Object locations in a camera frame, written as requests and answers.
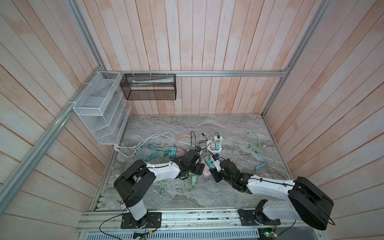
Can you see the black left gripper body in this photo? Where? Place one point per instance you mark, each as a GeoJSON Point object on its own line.
{"type": "Point", "coordinates": [196, 168]}

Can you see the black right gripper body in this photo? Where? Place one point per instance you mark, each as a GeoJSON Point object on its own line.
{"type": "Point", "coordinates": [218, 175]}

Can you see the light green USB charger plug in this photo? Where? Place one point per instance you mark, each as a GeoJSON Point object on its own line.
{"type": "Point", "coordinates": [194, 179]}

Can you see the teal USB charger plug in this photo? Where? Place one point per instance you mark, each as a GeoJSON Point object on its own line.
{"type": "Point", "coordinates": [210, 162]}

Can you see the pink power strip cube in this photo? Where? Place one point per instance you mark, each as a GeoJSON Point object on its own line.
{"type": "Point", "coordinates": [206, 171]}

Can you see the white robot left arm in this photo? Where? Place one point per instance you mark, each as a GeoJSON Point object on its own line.
{"type": "Point", "coordinates": [134, 182]}

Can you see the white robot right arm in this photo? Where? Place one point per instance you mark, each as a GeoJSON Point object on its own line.
{"type": "Point", "coordinates": [298, 200]}

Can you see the blue power strip cube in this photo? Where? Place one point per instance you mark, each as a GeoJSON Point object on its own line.
{"type": "Point", "coordinates": [174, 155]}

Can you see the teal charger on blue strip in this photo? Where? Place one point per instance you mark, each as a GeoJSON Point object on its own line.
{"type": "Point", "coordinates": [172, 150]}

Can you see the white power strip cube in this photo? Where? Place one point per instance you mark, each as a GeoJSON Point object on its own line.
{"type": "Point", "coordinates": [216, 139]}

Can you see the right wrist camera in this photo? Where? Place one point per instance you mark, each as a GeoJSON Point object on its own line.
{"type": "Point", "coordinates": [217, 162]}

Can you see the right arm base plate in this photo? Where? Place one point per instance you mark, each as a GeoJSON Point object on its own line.
{"type": "Point", "coordinates": [256, 217]}

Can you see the aluminium front rail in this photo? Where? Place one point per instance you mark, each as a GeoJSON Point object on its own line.
{"type": "Point", "coordinates": [187, 219]}

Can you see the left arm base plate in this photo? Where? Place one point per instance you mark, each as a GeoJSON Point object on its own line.
{"type": "Point", "coordinates": [150, 220]}

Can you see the black mesh wall basket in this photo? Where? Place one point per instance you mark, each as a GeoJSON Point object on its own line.
{"type": "Point", "coordinates": [149, 87]}

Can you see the white wire mesh shelf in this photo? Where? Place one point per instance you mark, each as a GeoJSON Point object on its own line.
{"type": "Point", "coordinates": [104, 110]}

